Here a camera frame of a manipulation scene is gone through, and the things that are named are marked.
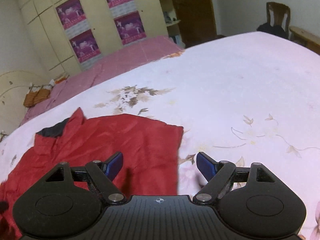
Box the red puffer jacket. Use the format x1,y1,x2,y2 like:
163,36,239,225
1,109,183,239

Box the open corner shelf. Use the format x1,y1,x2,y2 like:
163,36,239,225
159,0,185,49

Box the pink bed sheet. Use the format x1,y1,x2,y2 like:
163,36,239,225
21,36,184,125

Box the cream wardrobe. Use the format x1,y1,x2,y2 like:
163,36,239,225
17,0,168,77

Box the lower left purple poster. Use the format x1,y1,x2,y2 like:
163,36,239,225
70,29,103,71

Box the wooden side table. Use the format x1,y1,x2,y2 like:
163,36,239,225
289,26,320,55

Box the brown wooden door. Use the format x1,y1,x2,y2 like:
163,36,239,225
173,0,216,48

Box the cream round headboard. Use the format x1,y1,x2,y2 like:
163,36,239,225
0,70,50,134

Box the wooden chair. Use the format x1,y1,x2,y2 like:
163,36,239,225
266,2,291,38

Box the upper left purple poster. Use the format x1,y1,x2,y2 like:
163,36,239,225
56,0,90,40

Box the lower right purple poster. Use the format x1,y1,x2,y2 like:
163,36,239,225
114,11,146,46

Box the dark clothes on chair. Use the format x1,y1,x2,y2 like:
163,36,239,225
257,23,288,39

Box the floral white bed quilt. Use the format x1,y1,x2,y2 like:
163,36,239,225
1,32,319,239

